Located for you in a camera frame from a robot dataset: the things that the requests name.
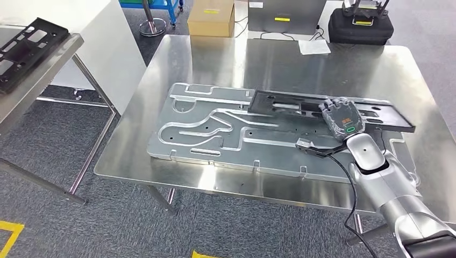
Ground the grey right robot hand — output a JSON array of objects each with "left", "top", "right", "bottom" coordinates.
[{"left": 318, "top": 98, "right": 367, "bottom": 140}]

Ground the black plastic frame part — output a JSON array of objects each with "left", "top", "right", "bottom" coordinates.
[
  {"left": 0, "top": 18, "right": 70, "bottom": 95},
  {"left": 247, "top": 89, "right": 416, "bottom": 133}
]

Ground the stainless steel workbench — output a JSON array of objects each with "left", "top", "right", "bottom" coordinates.
[{"left": 94, "top": 34, "right": 456, "bottom": 246}]

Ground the white paper sheet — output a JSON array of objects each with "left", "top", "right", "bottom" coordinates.
[{"left": 298, "top": 39, "right": 332, "bottom": 55}]

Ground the black carry case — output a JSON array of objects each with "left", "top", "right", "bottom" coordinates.
[{"left": 327, "top": 7, "right": 394, "bottom": 46}]

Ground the flat grey case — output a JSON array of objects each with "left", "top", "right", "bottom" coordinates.
[{"left": 247, "top": 0, "right": 326, "bottom": 35}]

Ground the large grooved aluminium plate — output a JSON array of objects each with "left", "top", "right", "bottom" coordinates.
[{"left": 147, "top": 82, "right": 417, "bottom": 184}]

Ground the cardboard box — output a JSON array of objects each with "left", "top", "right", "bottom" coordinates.
[{"left": 187, "top": 0, "right": 236, "bottom": 38}]

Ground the blue metal cart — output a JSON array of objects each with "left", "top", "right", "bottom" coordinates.
[{"left": 119, "top": 0, "right": 184, "bottom": 28}]

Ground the chrome stanchion base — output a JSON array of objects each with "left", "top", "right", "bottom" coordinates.
[{"left": 139, "top": 0, "right": 167, "bottom": 37}]

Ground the white cabinet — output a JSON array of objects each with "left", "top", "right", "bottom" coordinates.
[{"left": 0, "top": 0, "right": 147, "bottom": 114}]

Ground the stainless steel side table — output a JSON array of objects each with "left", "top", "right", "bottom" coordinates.
[{"left": 0, "top": 25, "right": 122, "bottom": 206}]

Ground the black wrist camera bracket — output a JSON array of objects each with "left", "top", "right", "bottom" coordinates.
[{"left": 297, "top": 144, "right": 349, "bottom": 158}]

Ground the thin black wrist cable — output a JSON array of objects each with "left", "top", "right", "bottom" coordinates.
[{"left": 375, "top": 128, "right": 387, "bottom": 154}]

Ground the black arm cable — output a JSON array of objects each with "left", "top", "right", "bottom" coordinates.
[{"left": 325, "top": 152, "right": 379, "bottom": 258}]

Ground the black desk cable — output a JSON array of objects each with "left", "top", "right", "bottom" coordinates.
[
  {"left": 235, "top": 16, "right": 250, "bottom": 38},
  {"left": 260, "top": 31, "right": 296, "bottom": 41}
]

